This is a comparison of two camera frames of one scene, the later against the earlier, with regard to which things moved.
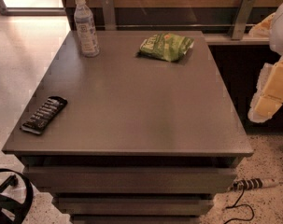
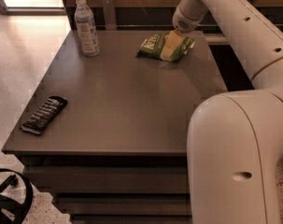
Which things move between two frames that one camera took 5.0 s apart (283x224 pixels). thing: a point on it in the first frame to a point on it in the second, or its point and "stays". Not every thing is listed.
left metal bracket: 109,14 stays
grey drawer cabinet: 145,133 stays
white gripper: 281,28 to 184,22
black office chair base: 3,202 stays
